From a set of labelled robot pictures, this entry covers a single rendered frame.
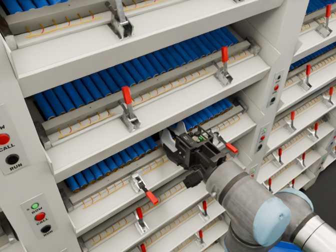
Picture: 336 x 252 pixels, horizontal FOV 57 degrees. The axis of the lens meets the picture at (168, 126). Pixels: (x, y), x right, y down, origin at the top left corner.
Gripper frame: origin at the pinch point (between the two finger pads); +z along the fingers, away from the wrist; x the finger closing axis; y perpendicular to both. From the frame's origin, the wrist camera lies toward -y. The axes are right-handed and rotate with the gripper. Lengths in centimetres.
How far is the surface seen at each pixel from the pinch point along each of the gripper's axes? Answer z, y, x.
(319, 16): -1, 18, -59
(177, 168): -7.5, -6.3, 1.6
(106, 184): -4.0, -2.5, 20.2
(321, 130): -5, -45, -92
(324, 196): -17, -96, -106
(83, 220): -7.1, -6.2, 28.3
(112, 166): -0.6, -1.8, 16.8
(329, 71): -4, -5, -73
